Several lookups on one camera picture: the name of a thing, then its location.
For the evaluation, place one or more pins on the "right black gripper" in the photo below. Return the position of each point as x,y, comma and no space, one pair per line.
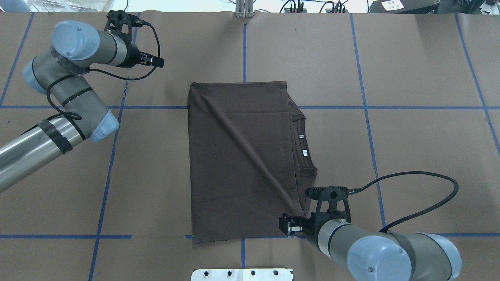
311,226

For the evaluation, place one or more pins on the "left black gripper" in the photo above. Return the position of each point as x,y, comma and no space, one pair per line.
133,57

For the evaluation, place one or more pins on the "brown t-shirt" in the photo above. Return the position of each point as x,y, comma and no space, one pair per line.
249,159

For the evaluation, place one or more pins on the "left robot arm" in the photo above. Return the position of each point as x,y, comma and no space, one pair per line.
58,73

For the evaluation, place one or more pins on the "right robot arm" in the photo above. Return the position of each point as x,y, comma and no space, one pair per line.
377,256

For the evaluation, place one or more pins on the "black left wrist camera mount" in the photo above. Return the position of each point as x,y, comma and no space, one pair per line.
120,24

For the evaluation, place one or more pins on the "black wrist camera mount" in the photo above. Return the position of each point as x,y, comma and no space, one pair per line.
120,24
332,203

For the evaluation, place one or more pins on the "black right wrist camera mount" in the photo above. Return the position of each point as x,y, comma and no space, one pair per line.
332,203

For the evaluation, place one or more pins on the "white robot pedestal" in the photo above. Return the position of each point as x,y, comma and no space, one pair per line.
253,274

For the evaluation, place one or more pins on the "aluminium frame post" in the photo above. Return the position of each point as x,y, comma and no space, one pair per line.
244,8

